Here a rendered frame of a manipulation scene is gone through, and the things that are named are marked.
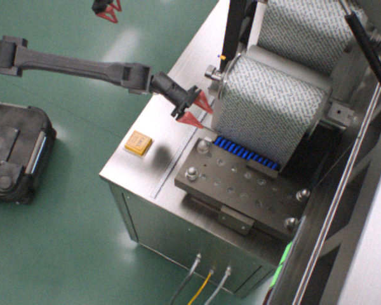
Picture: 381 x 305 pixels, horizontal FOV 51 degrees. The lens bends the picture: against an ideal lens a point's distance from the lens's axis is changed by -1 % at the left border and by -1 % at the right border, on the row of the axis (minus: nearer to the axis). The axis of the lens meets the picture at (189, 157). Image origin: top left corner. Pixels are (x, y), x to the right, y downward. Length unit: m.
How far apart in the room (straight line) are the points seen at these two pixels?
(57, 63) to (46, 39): 1.80
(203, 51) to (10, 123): 1.20
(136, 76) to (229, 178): 0.40
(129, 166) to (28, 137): 1.02
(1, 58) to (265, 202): 0.86
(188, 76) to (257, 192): 0.57
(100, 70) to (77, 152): 1.32
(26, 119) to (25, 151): 0.20
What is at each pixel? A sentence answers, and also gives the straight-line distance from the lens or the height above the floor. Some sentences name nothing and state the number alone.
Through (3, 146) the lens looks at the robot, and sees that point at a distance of 2.30.
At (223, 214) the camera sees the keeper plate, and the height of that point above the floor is 1.00.
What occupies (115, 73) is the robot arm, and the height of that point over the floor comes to 1.22.
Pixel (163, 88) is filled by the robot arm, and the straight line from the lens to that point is 1.18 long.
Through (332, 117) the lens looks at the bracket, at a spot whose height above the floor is 1.29.
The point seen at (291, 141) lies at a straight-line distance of 1.14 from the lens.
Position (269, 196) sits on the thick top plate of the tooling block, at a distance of 1.21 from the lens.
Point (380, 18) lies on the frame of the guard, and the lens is 0.61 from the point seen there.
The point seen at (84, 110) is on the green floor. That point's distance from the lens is 2.60.
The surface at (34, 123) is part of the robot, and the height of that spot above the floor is 0.24.
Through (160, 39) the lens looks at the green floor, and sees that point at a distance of 2.89.
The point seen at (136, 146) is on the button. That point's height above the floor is 0.92.
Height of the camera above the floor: 2.14
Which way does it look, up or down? 64 degrees down
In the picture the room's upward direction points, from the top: 4 degrees clockwise
